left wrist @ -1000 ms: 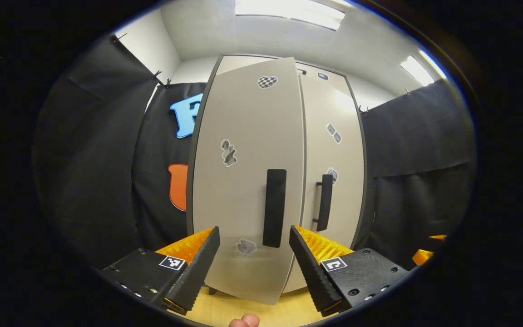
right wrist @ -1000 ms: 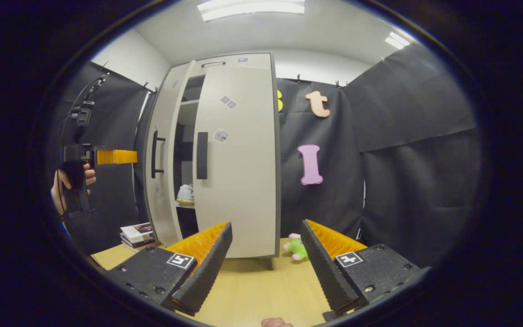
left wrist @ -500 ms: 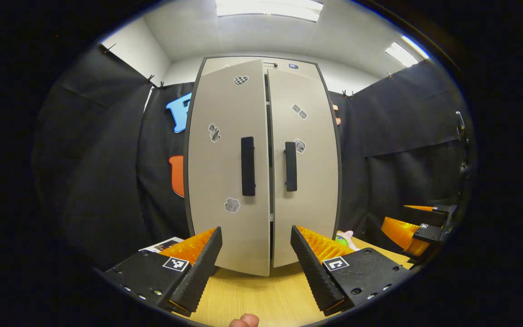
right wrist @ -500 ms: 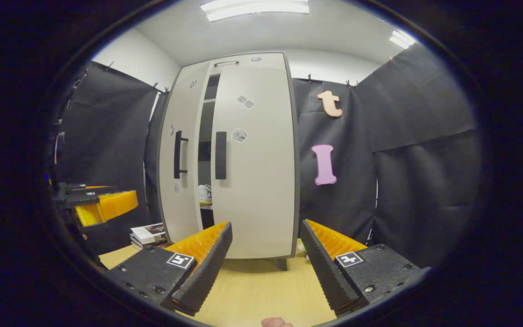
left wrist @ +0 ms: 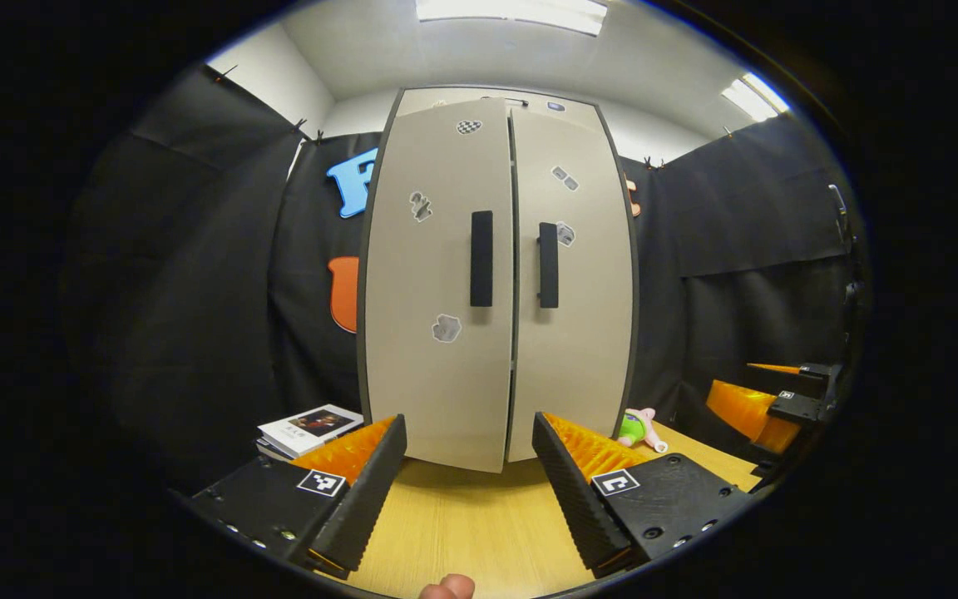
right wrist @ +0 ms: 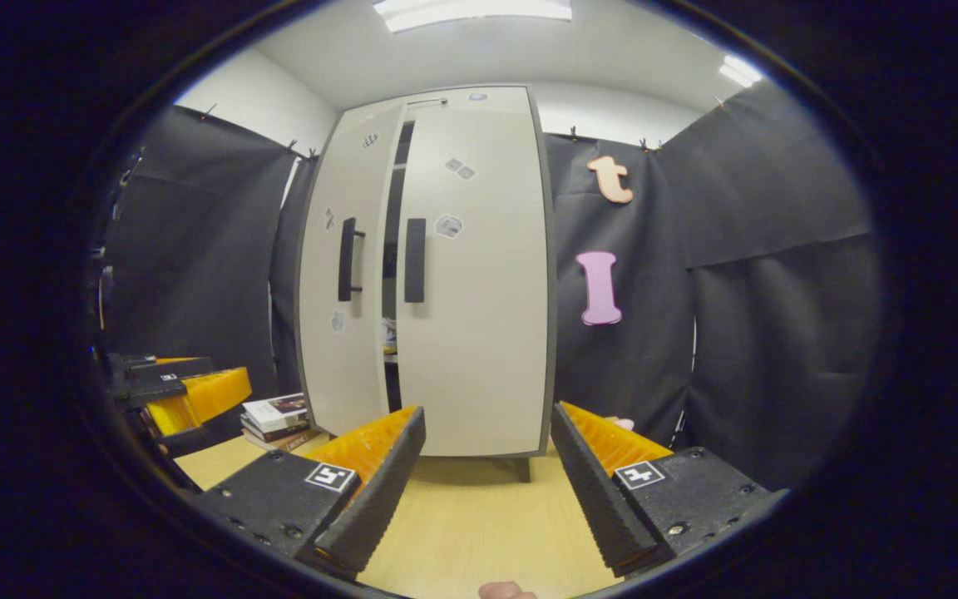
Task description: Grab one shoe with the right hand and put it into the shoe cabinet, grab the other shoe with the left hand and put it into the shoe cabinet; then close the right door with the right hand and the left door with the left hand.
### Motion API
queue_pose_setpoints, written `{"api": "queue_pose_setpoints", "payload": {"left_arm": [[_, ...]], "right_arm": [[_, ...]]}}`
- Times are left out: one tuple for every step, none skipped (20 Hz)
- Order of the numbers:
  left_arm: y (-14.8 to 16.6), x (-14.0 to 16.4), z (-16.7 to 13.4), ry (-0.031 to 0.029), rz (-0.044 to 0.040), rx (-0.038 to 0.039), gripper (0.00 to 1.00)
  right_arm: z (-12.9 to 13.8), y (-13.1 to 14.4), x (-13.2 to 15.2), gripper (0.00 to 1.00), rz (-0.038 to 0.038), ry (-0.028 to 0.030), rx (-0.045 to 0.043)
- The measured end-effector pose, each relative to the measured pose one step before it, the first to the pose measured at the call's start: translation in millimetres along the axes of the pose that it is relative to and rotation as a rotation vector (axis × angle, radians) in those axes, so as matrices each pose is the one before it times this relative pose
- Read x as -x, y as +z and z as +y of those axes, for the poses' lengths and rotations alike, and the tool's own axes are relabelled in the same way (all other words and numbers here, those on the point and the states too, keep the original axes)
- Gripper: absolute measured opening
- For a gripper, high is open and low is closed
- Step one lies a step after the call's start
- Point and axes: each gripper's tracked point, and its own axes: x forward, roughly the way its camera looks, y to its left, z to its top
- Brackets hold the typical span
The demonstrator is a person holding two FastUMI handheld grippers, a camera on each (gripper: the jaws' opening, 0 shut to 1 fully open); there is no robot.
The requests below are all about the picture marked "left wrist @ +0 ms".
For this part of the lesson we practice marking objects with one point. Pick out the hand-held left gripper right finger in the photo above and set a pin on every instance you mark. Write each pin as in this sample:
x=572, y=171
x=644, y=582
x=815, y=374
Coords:
x=570, y=499

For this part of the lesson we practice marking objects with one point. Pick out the grey shoe cabinet door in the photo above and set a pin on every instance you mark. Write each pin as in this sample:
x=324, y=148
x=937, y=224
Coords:
x=437, y=274
x=587, y=333

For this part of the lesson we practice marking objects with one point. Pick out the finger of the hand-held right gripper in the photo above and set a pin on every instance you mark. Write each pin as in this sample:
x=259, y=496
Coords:
x=820, y=378
x=791, y=408

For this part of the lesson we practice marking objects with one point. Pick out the green and pink plush toy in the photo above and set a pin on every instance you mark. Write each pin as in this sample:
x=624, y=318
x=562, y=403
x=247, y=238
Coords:
x=633, y=428

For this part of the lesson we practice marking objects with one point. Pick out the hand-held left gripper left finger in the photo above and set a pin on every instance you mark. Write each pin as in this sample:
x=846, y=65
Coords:
x=367, y=499

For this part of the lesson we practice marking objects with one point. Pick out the ceiling light panel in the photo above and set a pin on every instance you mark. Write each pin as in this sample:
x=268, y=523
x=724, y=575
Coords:
x=512, y=15
x=753, y=96

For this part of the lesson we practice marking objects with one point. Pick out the grey shoe cabinet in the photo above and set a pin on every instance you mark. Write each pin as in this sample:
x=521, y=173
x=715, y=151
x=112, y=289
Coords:
x=462, y=93

